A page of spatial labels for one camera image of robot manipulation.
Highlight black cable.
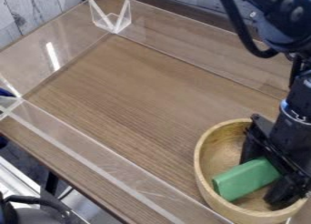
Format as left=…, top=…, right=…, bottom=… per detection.
left=213, top=0, right=311, bottom=59

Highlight clear acrylic corner bracket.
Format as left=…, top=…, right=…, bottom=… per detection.
left=88, top=0, right=131, bottom=34

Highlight light wooden bowl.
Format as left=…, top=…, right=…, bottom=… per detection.
left=193, top=118, right=307, bottom=224

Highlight green rectangular block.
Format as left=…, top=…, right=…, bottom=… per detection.
left=211, top=158, right=280, bottom=201

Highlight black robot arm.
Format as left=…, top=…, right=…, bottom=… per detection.
left=240, top=0, right=311, bottom=207

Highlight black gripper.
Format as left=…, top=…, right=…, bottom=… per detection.
left=239, top=100, right=311, bottom=209

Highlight clear acrylic wall panels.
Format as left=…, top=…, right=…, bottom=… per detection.
left=0, top=0, right=291, bottom=224

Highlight black table leg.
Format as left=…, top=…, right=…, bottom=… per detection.
left=45, top=172, right=60, bottom=195

